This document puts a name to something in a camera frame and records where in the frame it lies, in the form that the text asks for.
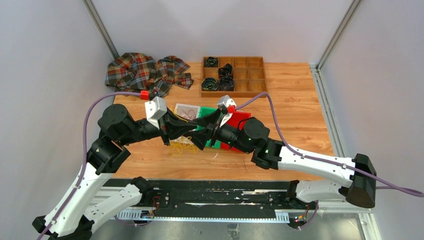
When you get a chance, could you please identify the green plastic bin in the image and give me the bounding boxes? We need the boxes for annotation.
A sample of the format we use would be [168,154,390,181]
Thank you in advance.
[195,106,221,150]

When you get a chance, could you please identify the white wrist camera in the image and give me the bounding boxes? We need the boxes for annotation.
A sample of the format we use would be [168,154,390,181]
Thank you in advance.
[144,96,167,129]
[217,95,237,127]

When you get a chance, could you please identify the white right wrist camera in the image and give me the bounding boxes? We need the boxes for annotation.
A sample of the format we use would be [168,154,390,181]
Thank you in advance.
[217,95,237,127]

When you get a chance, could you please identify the plaid cloth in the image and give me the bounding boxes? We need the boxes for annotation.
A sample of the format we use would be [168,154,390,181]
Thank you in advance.
[104,52,194,98]

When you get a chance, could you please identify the wooden compartment tray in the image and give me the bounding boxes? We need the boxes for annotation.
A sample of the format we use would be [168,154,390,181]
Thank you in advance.
[200,56,268,98]

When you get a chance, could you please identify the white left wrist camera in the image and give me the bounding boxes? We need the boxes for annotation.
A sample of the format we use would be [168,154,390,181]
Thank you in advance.
[144,96,167,129]

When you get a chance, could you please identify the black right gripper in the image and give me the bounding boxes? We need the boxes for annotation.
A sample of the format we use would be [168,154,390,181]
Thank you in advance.
[183,109,252,155]

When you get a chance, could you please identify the aluminium frame profile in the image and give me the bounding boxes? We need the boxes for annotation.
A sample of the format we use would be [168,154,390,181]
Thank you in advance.
[88,179,379,240]

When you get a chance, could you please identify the white plastic bin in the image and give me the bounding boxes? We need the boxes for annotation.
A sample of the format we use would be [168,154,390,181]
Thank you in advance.
[171,103,201,122]

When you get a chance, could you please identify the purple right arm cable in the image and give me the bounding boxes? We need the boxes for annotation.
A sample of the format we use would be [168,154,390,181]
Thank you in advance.
[226,92,424,199]

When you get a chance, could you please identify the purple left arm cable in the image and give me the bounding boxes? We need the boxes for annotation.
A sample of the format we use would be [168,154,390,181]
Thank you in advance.
[36,90,152,240]

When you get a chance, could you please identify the red cable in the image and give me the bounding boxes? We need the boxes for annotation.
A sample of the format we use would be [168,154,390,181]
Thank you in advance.
[180,107,198,122]

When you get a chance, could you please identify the rolled dark tie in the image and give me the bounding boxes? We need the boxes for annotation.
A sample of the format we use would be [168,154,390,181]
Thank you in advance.
[201,77,219,92]
[203,56,219,68]
[218,63,234,78]
[218,76,235,92]

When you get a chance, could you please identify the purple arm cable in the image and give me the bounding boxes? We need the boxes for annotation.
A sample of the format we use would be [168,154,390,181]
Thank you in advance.
[36,90,152,240]
[226,92,424,199]

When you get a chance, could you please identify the red plastic bin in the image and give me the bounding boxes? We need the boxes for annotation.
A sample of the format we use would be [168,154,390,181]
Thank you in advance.
[220,111,252,153]

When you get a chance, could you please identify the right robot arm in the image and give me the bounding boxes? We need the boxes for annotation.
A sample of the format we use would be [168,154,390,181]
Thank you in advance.
[185,110,377,209]

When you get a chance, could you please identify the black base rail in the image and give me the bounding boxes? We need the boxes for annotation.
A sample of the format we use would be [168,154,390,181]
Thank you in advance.
[104,178,319,229]

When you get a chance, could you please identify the yellow cable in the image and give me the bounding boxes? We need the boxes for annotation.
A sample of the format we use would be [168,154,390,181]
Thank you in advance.
[168,105,200,157]

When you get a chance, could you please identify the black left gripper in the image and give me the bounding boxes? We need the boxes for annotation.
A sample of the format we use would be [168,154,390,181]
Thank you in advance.
[120,104,199,145]

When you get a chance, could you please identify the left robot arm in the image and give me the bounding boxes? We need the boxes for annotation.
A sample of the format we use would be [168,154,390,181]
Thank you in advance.
[32,101,197,240]

